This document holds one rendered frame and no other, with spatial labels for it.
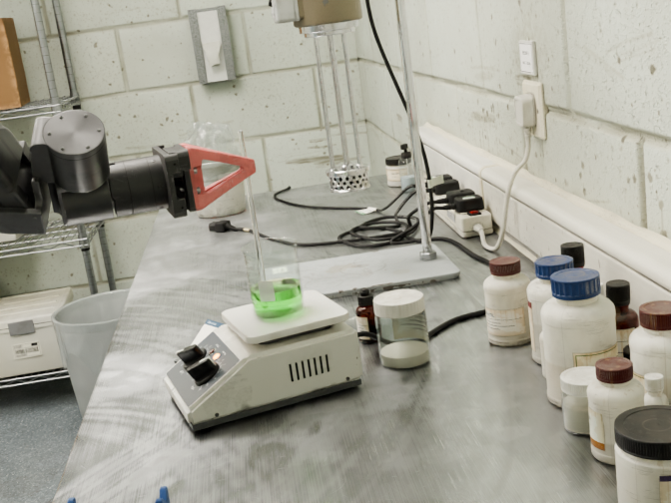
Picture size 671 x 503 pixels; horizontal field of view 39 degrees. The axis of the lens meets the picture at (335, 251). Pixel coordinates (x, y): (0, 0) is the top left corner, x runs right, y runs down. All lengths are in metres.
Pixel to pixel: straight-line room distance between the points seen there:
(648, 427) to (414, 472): 0.22
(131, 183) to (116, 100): 2.51
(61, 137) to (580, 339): 0.53
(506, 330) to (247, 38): 2.46
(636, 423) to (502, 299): 0.37
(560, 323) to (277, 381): 0.31
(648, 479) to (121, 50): 2.93
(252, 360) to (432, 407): 0.20
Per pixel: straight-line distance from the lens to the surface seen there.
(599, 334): 0.94
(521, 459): 0.88
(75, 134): 0.92
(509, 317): 1.12
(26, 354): 3.27
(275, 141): 3.47
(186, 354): 1.08
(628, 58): 1.15
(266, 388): 1.02
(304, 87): 3.46
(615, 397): 0.83
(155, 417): 1.08
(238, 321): 1.06
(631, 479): 0.77
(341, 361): 1.04
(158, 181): 0.98
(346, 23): 1.39
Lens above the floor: 1.16
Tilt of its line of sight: 14 degrees down
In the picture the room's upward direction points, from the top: 8 degrees counter-clockwise
